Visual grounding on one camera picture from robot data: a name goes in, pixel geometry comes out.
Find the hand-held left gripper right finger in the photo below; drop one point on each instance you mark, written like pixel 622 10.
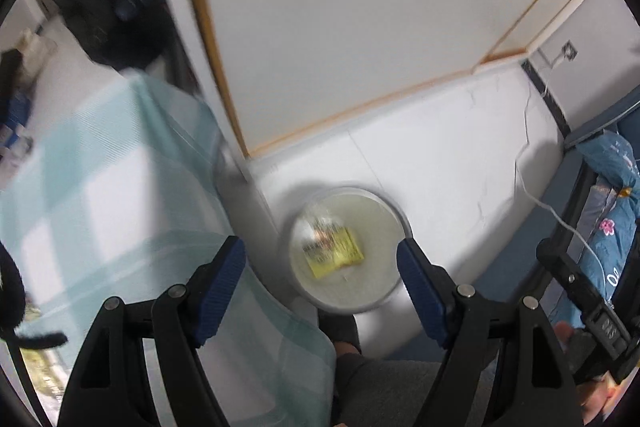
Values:
pixel 420 292

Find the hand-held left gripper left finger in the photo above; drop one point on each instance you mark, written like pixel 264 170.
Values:
pixel 222 287

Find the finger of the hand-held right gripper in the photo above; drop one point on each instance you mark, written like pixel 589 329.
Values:
pixel 565 272

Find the white round bin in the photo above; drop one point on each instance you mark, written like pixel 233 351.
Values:
pixel 360 257

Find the yellow packet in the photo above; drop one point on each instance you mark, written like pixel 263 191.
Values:
pixel 335 254

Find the person's right hand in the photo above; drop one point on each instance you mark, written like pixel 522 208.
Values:
pixel 600 399

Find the blue floral bedding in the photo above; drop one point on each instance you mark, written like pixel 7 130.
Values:
pixel 612 217

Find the person's grey trousers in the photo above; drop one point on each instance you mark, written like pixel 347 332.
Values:
pixel 400 392

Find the plaid tablecloth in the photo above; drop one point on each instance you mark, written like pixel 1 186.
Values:
pixel 125 207

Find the brown packet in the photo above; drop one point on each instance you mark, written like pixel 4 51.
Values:
pixel 47 377

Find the blue box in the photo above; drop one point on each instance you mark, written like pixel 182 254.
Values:
pixel 15 122

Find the black clothes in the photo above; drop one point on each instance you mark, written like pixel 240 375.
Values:
pixel 12 77

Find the beige bag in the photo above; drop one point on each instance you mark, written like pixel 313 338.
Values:
pixel 37 52

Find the grey bed frame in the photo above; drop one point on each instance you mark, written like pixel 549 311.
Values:
pixel 600 127

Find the wall socket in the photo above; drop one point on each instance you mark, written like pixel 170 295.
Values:
pixel 569 50

